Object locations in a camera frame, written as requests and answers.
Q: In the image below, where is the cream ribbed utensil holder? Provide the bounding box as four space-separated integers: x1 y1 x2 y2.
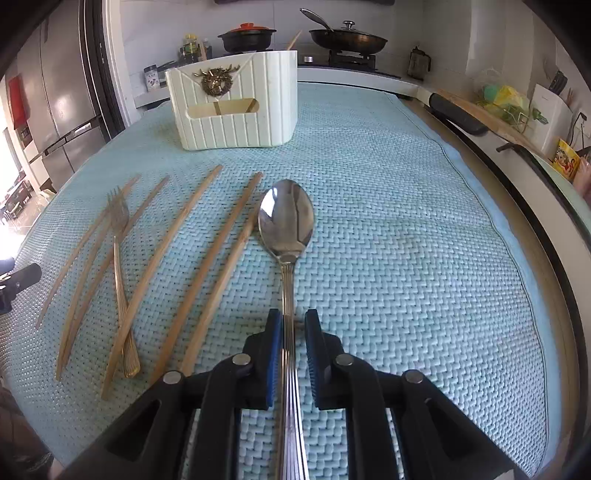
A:
165 50 300 151

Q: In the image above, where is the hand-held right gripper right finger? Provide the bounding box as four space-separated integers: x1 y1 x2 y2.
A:
304 308 522 480

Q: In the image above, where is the yellow and green plastic bag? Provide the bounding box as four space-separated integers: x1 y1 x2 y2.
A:
471 68 546 128

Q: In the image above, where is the light blue woven mat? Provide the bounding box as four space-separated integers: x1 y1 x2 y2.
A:
0 80 553 479

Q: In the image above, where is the yellow snack packet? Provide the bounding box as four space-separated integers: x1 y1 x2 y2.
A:
553 138 584 184

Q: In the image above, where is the yellow-capped oil bottle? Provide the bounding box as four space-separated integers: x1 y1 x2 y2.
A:
178 33 202 66

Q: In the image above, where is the glass jug with dark frame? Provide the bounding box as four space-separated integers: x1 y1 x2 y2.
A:
408 45 433 83

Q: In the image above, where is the dark wok with lid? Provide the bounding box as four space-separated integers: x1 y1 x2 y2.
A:
308 19 389 54

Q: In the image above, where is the black pot with red lid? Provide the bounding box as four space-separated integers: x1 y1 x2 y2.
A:
217 21 278 54

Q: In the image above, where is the pink cloth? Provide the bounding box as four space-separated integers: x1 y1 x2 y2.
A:
573 157 591 204

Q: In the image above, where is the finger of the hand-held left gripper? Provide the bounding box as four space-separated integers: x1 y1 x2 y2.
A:
0 258 42 317

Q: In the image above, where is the metal ladle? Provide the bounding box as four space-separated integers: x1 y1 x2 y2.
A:
300 8 336 34

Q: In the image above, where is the silver refrigerator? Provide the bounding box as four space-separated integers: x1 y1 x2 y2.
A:
6 0 112 193

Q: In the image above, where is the black gas stove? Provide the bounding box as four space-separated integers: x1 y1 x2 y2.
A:
298 48 403 78

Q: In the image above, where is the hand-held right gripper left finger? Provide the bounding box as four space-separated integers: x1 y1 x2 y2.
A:
60 308 283 480

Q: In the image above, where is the wooden cutting board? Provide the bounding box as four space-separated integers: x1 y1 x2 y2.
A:
433 89 551 161

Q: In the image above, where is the gold-handled fork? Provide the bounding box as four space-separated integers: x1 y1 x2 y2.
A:
106 186 141 379

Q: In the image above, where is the silver metal spoon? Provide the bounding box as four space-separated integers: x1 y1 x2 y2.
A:
257 178 316 480

